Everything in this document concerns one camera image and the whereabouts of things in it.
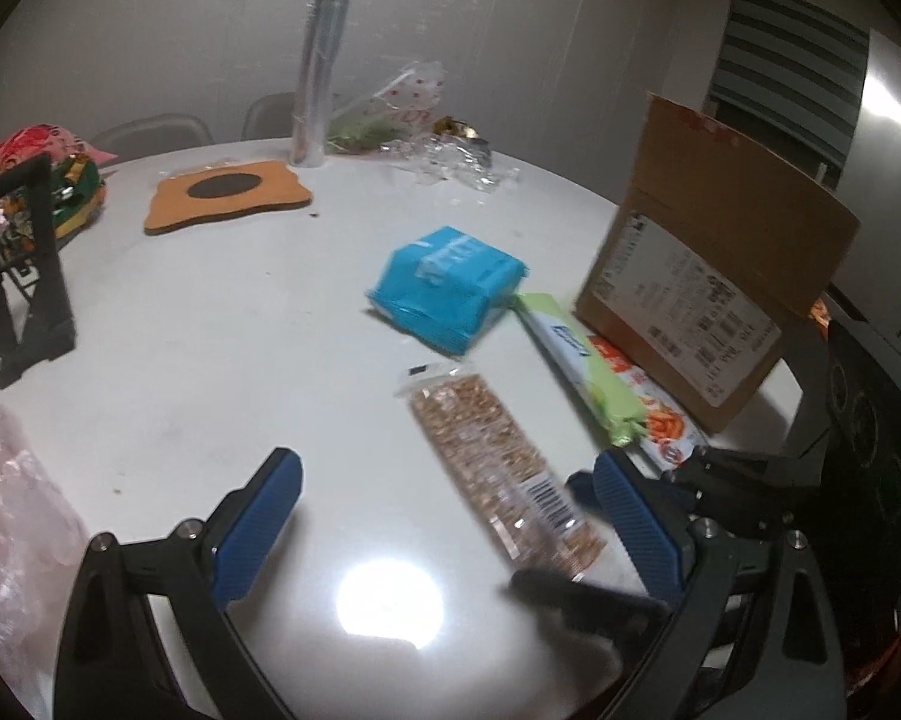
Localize silver refrigerator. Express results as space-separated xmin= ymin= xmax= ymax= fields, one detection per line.
xmin=829 ymin=30 xmax=901 ymax=338

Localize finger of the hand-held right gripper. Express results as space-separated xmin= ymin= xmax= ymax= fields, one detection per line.
xmin=671 ymin=446 xmax=821 ymax=539
xmin=510 ymin=568 xmax=674 ymax=647

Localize grey chair backs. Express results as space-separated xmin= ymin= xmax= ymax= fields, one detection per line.
xmin=90 ymin=114 xmax=212 ymax=162

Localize blue snack packet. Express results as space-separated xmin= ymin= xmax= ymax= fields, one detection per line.
xmin=365 ymin=225 xmax=530 ymax=357

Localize black phone stand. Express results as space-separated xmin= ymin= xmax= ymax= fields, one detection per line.
xmin=0 ymin=154 xmax=77 ymax=389

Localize white plastic bag red print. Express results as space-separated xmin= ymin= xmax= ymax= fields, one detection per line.
xmin=0 ymin=315 xmax=91 ymax=661

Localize green snack packet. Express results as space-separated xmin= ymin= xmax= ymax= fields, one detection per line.
xmin=511 ymin=291 xmax=646 ymax=447

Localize brown cardboard box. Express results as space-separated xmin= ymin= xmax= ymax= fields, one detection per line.
xmin=574 ymin=92 xmax=861 ymax=436

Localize clear film roll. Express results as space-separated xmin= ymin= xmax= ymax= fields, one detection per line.
xmin=290 ymin=0 xmax=355 ymax=167

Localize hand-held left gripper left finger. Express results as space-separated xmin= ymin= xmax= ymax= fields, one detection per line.
xmin=52 ymin=447 xmax=305 ymax=720

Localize crumpled gold wrapper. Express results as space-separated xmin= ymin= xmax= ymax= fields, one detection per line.
xmin=431 ymin=116 xmax=489 ymax=147

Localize crumpled clear plastic wrap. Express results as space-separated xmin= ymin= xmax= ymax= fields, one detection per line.
xmin=394 ymin=136 xmax=519 ymax=192

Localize striped window blind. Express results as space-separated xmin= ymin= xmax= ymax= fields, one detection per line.
xmin=705 ymin=0 xmax=870 ymax=188

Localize red and white snack packet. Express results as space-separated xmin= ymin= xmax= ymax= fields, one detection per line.
xmin=586 ymin=336 xmax=710 ymax=472

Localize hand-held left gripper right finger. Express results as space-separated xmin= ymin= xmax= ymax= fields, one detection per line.
xmin=592 ymin=450 xmax=849 ymax=720

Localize green and gold snack bag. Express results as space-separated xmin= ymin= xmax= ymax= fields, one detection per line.
xmin=0 ymin=154 xmax=107 ymax=248

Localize wooden trivet with dark centre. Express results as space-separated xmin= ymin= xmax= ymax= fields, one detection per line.
xmin=144 ymin=158 xmax=315 ymax=236

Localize clear bag with greens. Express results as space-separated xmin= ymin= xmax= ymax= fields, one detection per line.
xmin=326 ymin=60 xmax=447 ymax=155

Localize clear nut bar packet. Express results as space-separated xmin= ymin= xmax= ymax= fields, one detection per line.
xmin=397 ymin=361 xmax=609 ymax=584

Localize pink plastic bag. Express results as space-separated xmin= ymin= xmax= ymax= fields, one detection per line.
xmin=0 ymin=124 xmax=117 ymax=181

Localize grey chair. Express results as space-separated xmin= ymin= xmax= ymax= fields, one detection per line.
xmin=241 ymin=91 xmax=342 ymax=142

